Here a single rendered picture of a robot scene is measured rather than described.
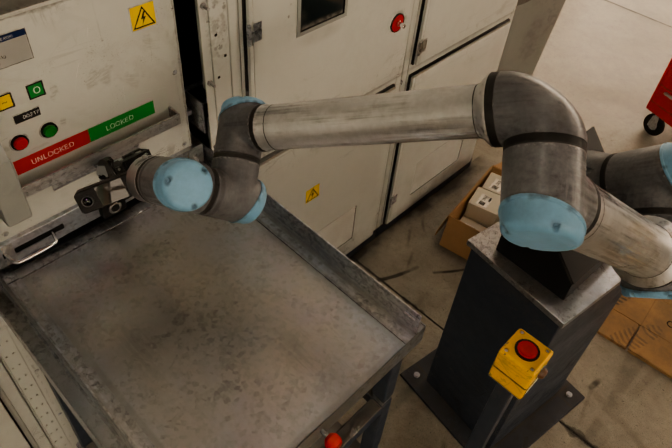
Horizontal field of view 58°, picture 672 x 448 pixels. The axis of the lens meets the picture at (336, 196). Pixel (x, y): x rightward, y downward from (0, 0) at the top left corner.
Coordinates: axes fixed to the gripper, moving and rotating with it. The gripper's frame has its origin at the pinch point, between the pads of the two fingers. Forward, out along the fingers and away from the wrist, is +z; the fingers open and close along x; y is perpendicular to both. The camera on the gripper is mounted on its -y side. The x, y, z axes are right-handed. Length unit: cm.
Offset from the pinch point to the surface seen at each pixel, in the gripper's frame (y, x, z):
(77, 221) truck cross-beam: -5.9, -9.5, 10.3
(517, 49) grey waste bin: 250, -54, 60
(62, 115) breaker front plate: -1.9, 14.7, -2.2
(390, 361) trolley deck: 22, -49, -49
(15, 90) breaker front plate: -8.8, 22.6, -6.7
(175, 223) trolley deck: 11.7, -18.9, 2.0
